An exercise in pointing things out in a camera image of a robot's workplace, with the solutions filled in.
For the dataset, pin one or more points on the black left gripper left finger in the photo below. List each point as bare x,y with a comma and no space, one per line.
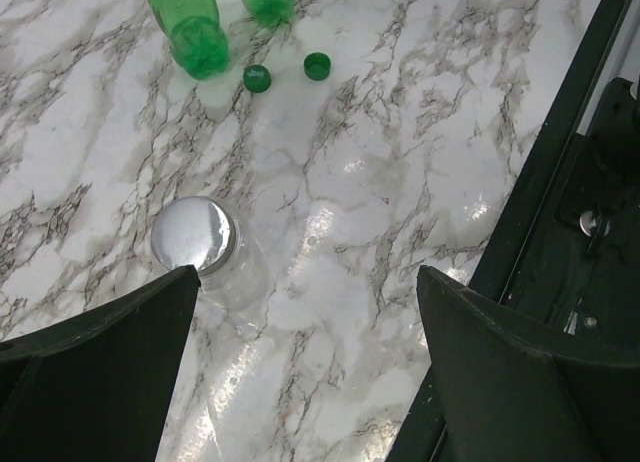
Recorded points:
97,386

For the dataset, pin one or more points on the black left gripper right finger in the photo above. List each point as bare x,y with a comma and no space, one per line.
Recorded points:
515,389

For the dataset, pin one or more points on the clear glass jar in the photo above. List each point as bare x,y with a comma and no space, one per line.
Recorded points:
213,238

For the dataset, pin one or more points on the green bottle cap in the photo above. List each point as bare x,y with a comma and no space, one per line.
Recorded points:
317,66
257,78

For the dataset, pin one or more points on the green bottle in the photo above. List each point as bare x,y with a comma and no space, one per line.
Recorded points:
196,39
270,13

